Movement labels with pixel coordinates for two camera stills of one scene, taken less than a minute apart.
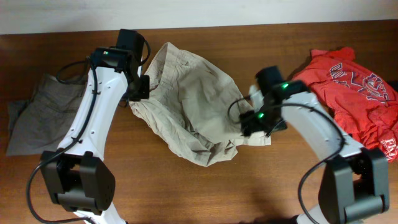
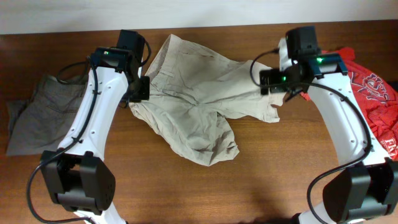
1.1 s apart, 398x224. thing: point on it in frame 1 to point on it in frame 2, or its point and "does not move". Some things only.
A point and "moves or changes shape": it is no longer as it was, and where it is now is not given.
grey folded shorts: [38, 126] does not move
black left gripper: [144, 92] does not move
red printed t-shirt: [364, 102] does not move
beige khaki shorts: [195, 107] moves or changes shape
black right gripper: [249, 122] to [275, 84]
